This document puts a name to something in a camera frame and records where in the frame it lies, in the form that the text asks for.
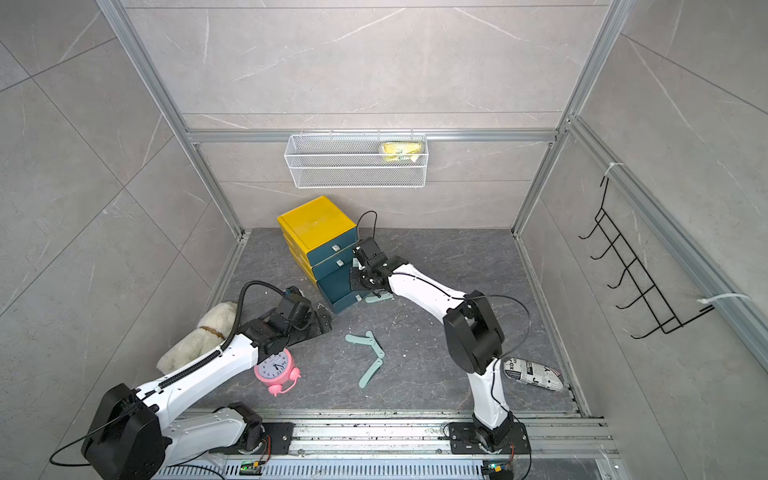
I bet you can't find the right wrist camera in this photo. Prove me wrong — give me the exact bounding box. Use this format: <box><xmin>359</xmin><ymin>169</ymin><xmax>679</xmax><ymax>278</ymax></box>
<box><xmin>354</xmin><ymin>237</ymin><xmax>388</xmax><ymax>268</ymax></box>

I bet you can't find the teal top drawer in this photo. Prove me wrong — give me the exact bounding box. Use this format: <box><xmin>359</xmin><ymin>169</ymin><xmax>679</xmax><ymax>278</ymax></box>
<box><xmin>307</xmin><ymin>227</ymin><xmax>357</xmax><ymax>267</ymax></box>

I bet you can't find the teal drawer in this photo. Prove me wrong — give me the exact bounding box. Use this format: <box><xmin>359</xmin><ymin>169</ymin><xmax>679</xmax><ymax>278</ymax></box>
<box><xmin>317</xmin><ymin>262</ymin><xmax>371</xmax><ymax>314</ymax></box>
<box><xmin>307</xmin><ymin>227</ymin><xmax>357</xmax><ymax>267</ymax></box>
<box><xmin>312</xmin><ymin>247</ymin><xmax>354</xmax><ymax>281</ymax></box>

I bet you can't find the pink alarm clock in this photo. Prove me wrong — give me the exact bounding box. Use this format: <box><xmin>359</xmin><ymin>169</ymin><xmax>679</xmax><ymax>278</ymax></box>
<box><xmin>254</xmin><ymin>349</ymin><xmax>301</xmax><ymax>397</ymax></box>

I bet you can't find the yellow drawer cabinet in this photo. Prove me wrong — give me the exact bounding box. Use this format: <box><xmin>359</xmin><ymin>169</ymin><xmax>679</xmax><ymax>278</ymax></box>
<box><xmin>277</xmin><ymin>196</ymin><xmax>356</xmax><ymax>284</ymax></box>

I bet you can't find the white wire mesh basket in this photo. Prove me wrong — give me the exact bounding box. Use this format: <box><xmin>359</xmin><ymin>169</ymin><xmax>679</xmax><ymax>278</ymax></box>
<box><xmin>284</xmin><ymin>133</ymin><xmax>429</xmax><ymax>189</ymax></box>

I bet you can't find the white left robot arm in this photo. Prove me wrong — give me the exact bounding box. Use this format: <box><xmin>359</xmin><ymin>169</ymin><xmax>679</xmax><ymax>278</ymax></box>
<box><xmin>81</xmin><ymin>290</ymin><xmax>332</xmax><ymax>479</ymax></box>

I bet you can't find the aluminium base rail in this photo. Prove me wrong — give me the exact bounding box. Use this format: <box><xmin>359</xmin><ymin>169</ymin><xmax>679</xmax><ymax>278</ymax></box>
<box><xmin>154</xmin><ymin>412</ymin><xmax>628</xmax><ymax>479</ymax></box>

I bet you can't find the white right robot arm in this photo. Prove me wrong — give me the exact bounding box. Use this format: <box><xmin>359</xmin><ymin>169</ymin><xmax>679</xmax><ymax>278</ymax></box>
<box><xmin>350</xmin><ymin>259</ymin><xmax>531</xmax><ymax>454</ymax></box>

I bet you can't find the yellow sponge in basket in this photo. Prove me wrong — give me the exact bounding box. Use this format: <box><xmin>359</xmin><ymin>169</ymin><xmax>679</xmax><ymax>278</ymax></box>
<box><xmin>378</xmin><ymin>142</ymin><xmax>424</xmax><ymax>163</ymax></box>

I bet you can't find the black wall hook rack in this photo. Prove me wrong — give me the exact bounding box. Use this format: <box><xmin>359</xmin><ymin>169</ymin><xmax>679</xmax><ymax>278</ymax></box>
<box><xmin>578</xmin><ymin>177</ymin><xmax>715</xmax><ymax>340</ymax></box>

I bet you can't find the mint knife diagonal centre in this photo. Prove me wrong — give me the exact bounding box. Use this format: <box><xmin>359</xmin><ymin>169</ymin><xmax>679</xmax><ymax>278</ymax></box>
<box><xmin>366</xmin><ymin>331</ymin><xmax>385</xmax><ymax>359</ymax></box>

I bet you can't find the teal bottom drawer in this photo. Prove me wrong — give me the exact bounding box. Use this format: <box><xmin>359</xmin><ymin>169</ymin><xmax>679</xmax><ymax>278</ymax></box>
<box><xmin>317</xmin><ymin>262</ymin><xmax>371</xmax><ymax>314</ymax></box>

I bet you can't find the white plush teddy bear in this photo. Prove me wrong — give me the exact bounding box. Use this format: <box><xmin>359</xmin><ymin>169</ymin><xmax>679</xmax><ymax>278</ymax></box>
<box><xmin>156</xmin><ymin>302</ymin><xmax>237</xmax><ymax>375</ymax></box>

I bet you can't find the mint knife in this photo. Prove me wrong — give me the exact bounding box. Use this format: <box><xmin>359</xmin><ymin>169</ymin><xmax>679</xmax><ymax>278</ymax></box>
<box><xmin>358</xmin><ymin>358</ymin><xmax>383</xmax><ymax>389</ymax></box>
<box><xmin>364</xmin><ymin>292</ymin><xmax>394</xmax><ymax>304</ymax></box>

